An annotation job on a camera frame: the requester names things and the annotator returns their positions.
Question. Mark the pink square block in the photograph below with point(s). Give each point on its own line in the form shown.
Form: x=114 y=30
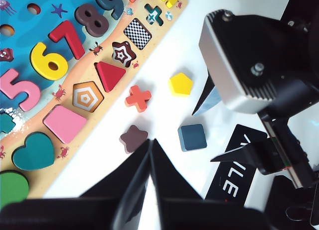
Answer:
x=64 y=123

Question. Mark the wooden number shape puzzle board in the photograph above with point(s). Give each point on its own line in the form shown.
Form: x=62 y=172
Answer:
x=74 y=95

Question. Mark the black logo plate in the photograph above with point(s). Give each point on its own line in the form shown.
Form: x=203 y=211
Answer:
x=236 y=170

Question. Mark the pink number five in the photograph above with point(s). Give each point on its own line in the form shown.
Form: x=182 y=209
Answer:
x=25 y=93

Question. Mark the orange cross block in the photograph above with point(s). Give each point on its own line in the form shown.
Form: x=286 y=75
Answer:
x=138 y=98

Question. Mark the red triangle block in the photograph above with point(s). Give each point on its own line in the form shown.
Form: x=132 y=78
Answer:
x=109 y=75

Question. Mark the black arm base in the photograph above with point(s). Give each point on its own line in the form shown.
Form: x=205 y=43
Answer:
x=281 y=202

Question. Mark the yellow pentagon block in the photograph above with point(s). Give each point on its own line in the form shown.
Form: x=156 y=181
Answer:
x=181 y=84

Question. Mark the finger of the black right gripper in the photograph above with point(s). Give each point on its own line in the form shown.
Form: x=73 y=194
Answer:
x=208 y=100
x=264 y=155

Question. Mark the brown star block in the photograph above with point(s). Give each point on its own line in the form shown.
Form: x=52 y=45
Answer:
x=133 y=138

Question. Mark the dark blue square block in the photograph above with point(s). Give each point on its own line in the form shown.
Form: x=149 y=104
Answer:
x=193 y=138

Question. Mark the red number seven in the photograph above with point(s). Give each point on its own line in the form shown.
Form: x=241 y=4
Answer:
x=72 y=40

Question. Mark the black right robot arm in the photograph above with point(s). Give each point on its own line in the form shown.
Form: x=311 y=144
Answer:
x=304 y=6

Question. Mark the brown number eight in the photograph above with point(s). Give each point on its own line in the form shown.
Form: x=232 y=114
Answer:
x=82 y=16

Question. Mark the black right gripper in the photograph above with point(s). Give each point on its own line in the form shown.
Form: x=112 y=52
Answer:
x=294 y=65

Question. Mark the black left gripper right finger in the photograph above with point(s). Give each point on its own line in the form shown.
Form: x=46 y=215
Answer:
x=174 y=190

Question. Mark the dark blue number nine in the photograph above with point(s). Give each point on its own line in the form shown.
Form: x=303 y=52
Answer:
x=115 y=8

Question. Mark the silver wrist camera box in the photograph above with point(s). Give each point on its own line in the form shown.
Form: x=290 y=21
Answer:
x=219 y=63

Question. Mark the yellow number six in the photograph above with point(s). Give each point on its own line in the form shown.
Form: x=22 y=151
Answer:
x=41 y=58

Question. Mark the teal number four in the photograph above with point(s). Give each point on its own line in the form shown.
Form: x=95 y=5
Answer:
x=6 y=123

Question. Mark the green oval block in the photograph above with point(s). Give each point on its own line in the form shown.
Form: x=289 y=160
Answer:
x=12 y=187

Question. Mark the teal heart block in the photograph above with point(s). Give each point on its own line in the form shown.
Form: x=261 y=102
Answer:
x=35 y=154

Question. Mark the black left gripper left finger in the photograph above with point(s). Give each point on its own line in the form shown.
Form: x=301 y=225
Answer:
x=112 y=190

